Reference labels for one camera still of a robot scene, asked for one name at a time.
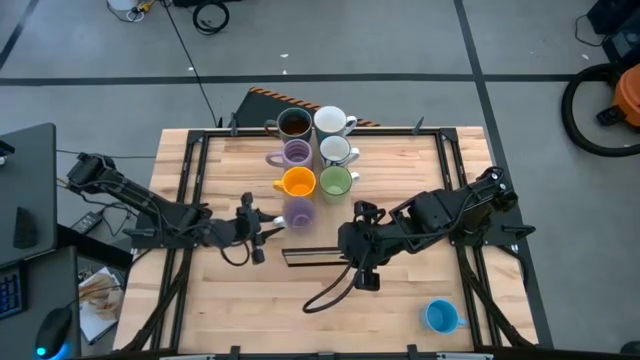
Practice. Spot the black hazard-striped ramp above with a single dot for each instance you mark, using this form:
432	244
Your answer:
260	110

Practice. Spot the purple ribbed mug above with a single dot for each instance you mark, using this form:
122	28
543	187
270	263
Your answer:
297	152

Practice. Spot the paper notebook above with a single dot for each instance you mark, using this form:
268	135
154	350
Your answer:
100	310

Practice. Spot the black computer mouse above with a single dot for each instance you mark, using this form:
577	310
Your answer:
52	330

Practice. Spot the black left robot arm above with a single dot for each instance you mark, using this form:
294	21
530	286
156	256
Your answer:
150	205

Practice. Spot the yellow mug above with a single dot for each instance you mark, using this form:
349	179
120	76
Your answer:
300	182

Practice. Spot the black metal wooden shelf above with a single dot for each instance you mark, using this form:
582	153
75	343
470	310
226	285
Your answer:
320	210

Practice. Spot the black equipment box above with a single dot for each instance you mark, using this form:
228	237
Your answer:
620	20

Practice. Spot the dark speckled brown mug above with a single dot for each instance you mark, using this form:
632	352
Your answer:
295	125

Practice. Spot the black aluminium table frame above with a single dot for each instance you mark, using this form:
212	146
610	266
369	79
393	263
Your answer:
400	132

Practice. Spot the black backlit keyboard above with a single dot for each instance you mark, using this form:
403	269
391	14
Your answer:
10	292

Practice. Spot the blue white floral mug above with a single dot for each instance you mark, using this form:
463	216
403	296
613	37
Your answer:
335	149

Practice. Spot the white bucket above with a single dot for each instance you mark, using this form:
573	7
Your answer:
122	4

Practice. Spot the green mug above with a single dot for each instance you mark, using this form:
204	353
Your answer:
336	182

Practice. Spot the black power adapter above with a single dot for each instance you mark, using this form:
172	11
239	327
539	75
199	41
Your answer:
87	222

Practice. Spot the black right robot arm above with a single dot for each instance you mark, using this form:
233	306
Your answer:
440	215

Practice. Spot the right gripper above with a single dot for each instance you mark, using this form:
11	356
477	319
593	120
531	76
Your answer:
372	245

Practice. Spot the orange shop vacuum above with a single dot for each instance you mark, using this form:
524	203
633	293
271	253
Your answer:
630	95

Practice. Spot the orange vacuum cleaner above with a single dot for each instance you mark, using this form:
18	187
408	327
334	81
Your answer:
567	107

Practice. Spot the dark grey desk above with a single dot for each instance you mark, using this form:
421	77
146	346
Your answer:
30	175

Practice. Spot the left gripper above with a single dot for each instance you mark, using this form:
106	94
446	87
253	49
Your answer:
247	227

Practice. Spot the teal mug white interior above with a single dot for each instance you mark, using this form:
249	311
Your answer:
330	121

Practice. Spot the black desk gadget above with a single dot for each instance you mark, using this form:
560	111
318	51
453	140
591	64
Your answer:
25	227

